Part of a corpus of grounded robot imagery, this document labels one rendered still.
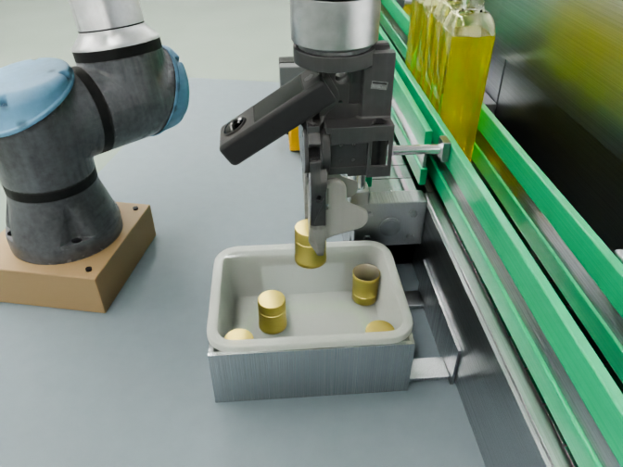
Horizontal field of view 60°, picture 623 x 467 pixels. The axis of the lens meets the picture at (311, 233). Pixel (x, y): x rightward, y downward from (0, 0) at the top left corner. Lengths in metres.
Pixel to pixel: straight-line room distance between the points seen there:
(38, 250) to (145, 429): 0.28
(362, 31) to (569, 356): 0.30
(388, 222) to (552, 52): 0.32
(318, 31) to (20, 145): 0.40
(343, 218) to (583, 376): 0.25
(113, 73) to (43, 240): 0.23
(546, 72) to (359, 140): 0.40
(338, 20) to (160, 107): 0.39
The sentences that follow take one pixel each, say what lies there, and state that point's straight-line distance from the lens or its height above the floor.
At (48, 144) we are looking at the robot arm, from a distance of 0.72.
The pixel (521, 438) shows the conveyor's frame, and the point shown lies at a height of 0.86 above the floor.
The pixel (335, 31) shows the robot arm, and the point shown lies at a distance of 0.45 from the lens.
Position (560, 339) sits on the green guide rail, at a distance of 0.47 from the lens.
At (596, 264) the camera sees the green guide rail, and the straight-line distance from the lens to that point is 0.56.
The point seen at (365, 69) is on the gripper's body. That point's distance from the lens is 0.49.
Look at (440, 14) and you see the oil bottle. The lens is 0.80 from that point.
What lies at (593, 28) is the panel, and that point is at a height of 1.09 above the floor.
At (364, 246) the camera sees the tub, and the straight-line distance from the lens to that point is 0.70.
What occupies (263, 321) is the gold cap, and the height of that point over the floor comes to 0.79.
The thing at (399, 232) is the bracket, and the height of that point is 0.84.
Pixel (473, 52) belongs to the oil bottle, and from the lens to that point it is 0.75.
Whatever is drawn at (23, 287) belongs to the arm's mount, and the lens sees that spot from 0.81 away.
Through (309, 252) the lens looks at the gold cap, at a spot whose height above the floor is 0.91.
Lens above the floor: 1.26
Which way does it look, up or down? 36 degrees down
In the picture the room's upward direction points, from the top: straight up
